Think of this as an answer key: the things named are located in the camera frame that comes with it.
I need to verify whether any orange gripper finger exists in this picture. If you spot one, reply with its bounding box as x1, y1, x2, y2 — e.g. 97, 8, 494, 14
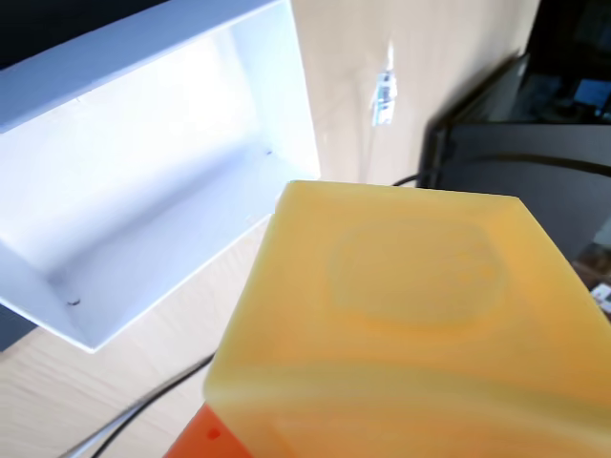
163, 402, 254, 458

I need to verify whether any yellow square block with stud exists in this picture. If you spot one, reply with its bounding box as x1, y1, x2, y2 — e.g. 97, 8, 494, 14
201, 179, 611, 458

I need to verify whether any white open cardboard box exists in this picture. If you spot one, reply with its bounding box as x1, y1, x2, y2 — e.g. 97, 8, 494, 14
0, 0, 321, 355

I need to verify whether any black monitor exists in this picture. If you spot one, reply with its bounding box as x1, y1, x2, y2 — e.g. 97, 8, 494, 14
416, 49, 611, 269

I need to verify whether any black cable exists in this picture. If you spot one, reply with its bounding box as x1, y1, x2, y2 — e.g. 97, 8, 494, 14
390, 173, 432, 189
59, 355, 214, 458

